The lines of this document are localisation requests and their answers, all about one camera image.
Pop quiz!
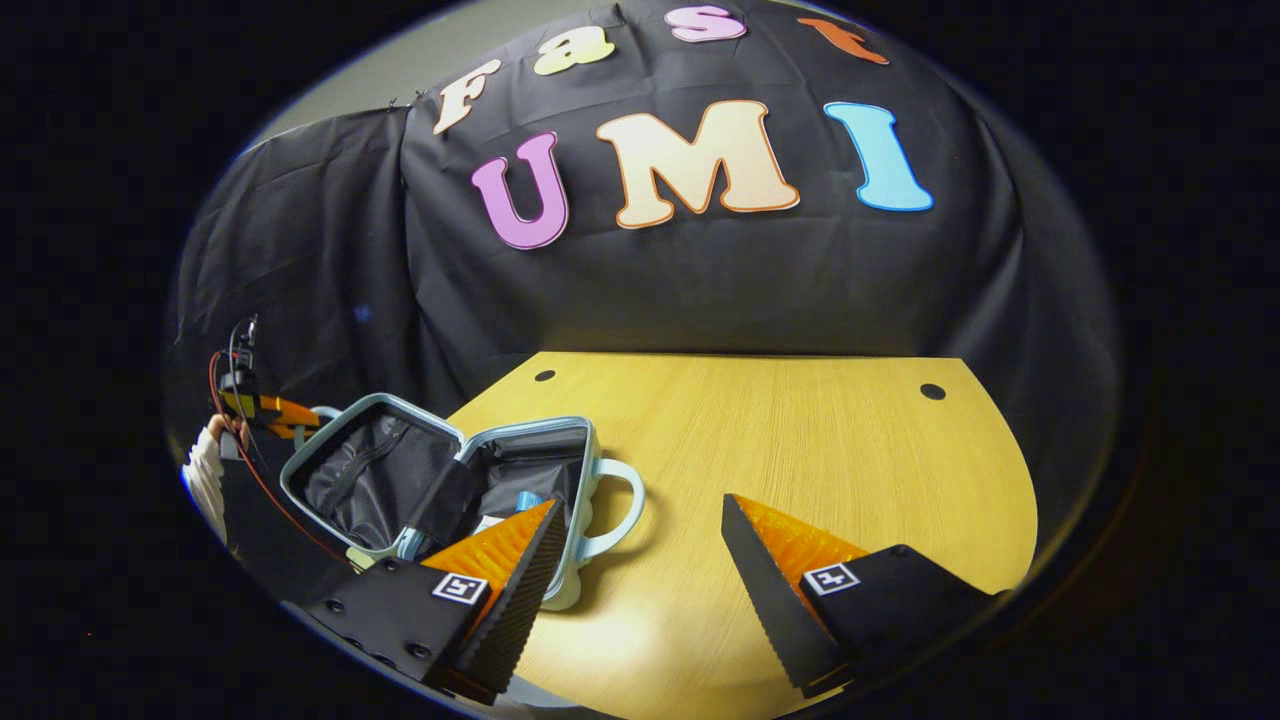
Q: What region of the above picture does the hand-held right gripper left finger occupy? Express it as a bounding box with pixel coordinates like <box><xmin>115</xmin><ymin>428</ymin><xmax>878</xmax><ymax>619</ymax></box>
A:
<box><xmin>303</xmin><ymin>498</ymin><xmax>568</xmax><ymax>706</ymax></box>

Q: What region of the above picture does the light blue suitcase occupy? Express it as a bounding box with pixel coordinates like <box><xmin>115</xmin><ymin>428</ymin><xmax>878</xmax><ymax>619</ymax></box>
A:
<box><xmin>279</xmin><ymin>392</ymin><xmax>647</xmax><ymax>612</ymax></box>

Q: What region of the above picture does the red cable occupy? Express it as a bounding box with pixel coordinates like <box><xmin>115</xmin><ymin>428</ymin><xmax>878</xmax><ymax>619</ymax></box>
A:
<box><xmin>207</xmin><ymin>349</ymin><xmax>353</xmax><ymax>567</ymax></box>

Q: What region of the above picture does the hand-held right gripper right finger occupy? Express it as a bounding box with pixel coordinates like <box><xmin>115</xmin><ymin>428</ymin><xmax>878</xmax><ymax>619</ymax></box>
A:
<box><xmin>721</xmin><ymin>492</ymin><xmax>1004</xmax><ymax>701</ymax></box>

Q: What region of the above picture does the black cable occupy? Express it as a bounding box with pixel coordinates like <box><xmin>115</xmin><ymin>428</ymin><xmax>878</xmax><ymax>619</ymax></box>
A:
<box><xmin>227</xmin><ymin>314</ymin><xmax>263</xmax><ymax>471</ymax></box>

